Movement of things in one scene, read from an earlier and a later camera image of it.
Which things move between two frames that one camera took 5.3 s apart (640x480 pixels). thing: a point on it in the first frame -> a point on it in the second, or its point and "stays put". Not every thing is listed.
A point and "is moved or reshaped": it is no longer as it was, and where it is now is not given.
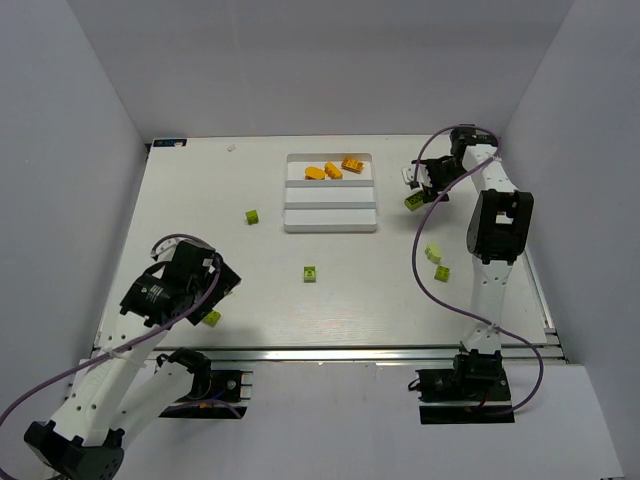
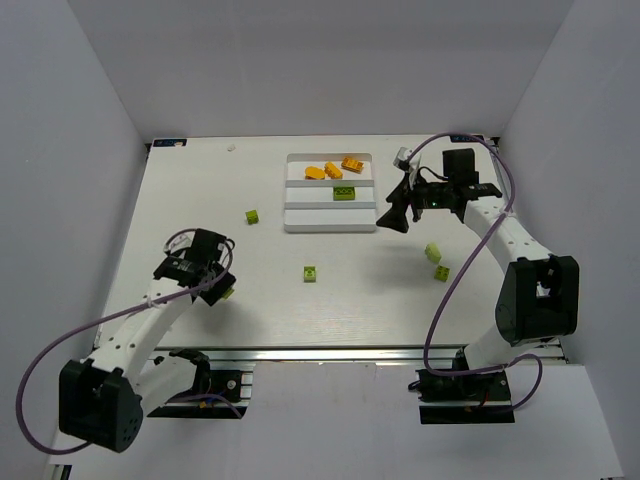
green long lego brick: (415, 200) is moved or reshaped
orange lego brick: (352, 165) stays put
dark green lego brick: (212, 318) is moved or reshaped
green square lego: (442, 273) stays put
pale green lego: (432, 252) stays put
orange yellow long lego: (332, 171) stays put
